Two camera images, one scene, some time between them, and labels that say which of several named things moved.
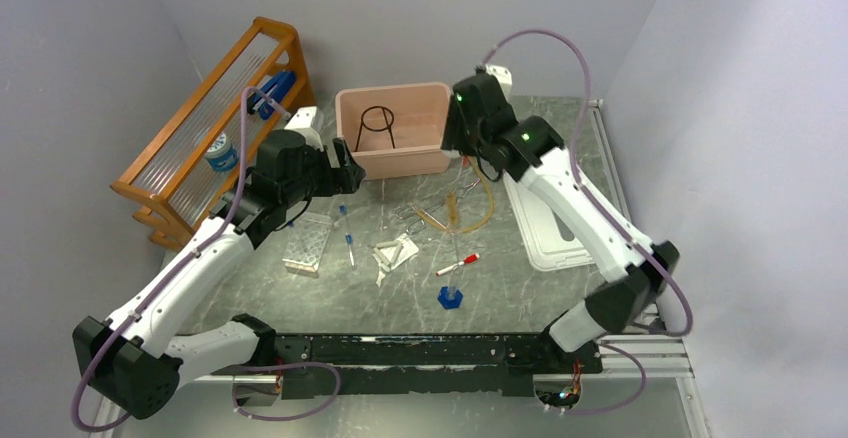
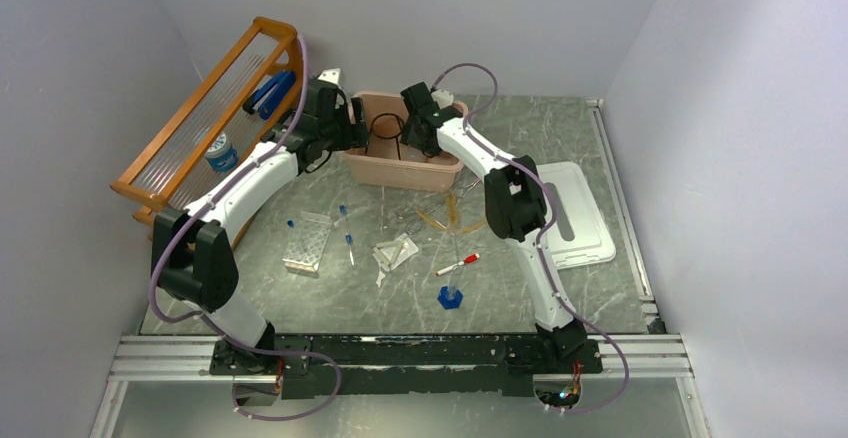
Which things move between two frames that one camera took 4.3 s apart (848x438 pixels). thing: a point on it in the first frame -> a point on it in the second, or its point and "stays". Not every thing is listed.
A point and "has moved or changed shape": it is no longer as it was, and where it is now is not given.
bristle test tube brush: x=452 y=209 stays
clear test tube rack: x=305 y=249 stays
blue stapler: x=277 y=88 stays
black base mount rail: x=431 y=364 stays
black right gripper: x=453 y=138 -> x=409 y=137
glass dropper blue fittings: x=348 y=236 stays
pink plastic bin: x=394 y=131 has moved or changed shape
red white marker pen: x=468 y=260 stays
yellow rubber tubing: x=454 y=226 stays
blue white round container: x=221 y=155 stays
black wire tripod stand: x=386 y=129 has moved or changed shape
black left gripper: x=342 y=179 -> x=356 y=134
